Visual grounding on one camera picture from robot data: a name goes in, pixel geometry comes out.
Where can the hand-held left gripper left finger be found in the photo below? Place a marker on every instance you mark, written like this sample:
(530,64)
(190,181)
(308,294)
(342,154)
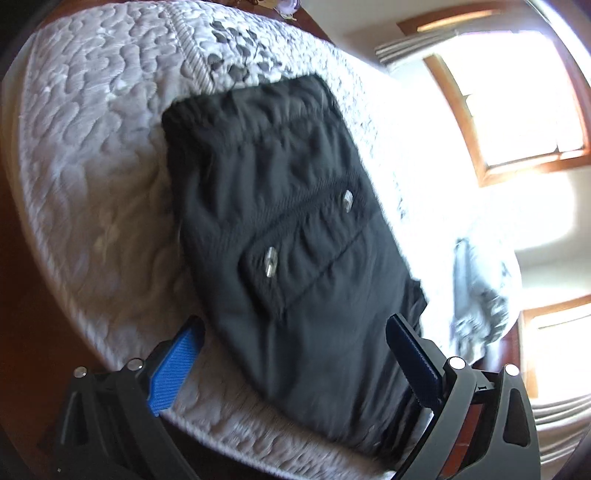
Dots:
(173,364)

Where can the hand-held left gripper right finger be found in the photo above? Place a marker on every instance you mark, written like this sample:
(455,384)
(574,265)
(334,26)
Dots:
(415,357)

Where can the black pants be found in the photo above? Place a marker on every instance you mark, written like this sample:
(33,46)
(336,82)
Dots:
(286,258)

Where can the white quilted bed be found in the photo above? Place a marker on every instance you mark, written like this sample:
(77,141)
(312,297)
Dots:
(106,184)

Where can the wooden framed window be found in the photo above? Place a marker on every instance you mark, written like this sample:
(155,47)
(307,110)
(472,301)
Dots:
(508,87)
(561,341)

